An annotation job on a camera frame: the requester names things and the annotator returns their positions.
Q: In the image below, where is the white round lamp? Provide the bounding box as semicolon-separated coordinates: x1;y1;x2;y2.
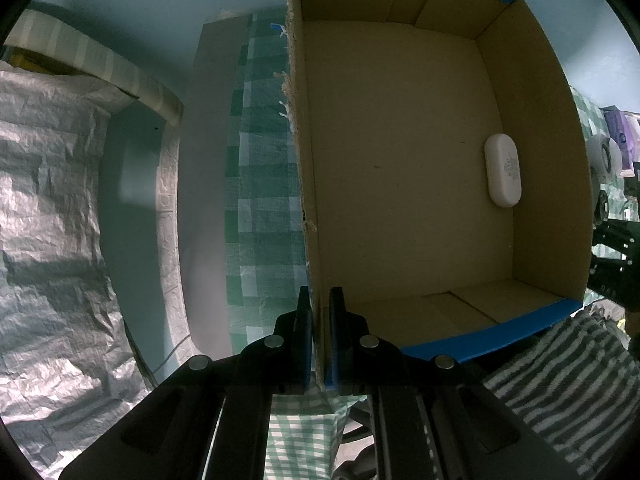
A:
586;134;624;187

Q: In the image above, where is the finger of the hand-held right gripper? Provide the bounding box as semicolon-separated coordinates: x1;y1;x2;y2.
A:
589;220;640;311

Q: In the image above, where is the silver crinkled woven sheet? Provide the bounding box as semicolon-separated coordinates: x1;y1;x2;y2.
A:
0;60;153;467

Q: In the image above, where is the yellow object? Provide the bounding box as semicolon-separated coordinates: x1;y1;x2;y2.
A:
7;46;71;75

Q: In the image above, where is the green checkered tablecloth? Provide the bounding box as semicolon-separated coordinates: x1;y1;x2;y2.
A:
220;10;608;480

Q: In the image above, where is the cardboard box blue rim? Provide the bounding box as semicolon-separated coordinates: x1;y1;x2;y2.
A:
284;0;596;392

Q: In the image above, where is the white embossed foam strip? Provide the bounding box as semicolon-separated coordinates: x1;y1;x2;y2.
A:
150;107;196;376

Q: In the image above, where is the beige striped cushion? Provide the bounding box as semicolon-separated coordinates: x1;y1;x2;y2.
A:
2;2;185;127

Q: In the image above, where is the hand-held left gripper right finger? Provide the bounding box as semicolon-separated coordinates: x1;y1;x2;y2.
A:
325;286;583;480

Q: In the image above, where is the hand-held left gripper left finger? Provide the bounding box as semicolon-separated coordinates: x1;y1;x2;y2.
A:
60;286;314;480

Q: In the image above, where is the green white striped towel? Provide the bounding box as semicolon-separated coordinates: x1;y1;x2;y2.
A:
482;310;640;480

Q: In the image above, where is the white oval case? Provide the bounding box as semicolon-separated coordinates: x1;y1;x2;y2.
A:
483;132;523;208

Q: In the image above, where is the purple box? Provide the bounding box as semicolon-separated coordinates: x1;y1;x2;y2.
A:
602;105;640;162

